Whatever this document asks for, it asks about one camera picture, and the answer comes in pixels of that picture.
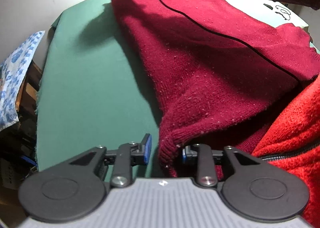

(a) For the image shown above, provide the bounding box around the dark red knit sweater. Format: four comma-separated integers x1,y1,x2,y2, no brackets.
111,0,319,177

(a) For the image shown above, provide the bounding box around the green table cloth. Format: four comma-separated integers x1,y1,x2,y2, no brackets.
36,0,162,178

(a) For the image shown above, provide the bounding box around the bright red fleece jacket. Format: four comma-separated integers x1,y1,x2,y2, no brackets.
253,77,319,227

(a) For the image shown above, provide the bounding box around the blue white patterned cloth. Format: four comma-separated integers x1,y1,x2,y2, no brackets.
0,31,45,130

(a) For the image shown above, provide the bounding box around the white garment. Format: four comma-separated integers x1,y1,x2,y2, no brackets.
226,0,309,32

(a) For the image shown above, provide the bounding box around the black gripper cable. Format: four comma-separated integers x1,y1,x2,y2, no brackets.
157,0,303,86

